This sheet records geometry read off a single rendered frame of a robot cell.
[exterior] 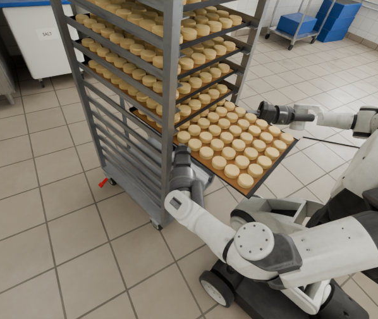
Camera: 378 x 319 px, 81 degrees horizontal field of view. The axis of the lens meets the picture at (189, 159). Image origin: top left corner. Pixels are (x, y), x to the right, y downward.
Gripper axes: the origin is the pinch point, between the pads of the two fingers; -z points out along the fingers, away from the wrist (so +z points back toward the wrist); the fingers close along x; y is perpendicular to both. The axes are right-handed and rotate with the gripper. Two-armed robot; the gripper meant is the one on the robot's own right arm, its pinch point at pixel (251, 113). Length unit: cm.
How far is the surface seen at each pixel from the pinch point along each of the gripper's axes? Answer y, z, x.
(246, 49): -8.6, -8.1, 24.5
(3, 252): 33, -128, -80
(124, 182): -6, -65, -65
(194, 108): 8.0, -28.0, 6.8
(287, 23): -318, 157, -49
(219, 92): -2.7, -16.7, 7.9
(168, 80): 24, -39, 27
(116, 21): 4, -55, 34
